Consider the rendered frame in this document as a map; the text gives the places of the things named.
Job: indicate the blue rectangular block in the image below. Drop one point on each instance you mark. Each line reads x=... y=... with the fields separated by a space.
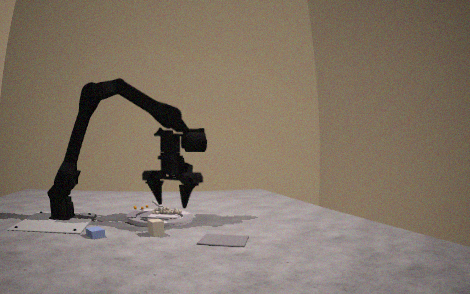
x=95 y=232

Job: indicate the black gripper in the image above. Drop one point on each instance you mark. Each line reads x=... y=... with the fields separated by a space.
x=170 y=165

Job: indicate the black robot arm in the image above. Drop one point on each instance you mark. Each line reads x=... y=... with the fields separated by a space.
x=192 y=140

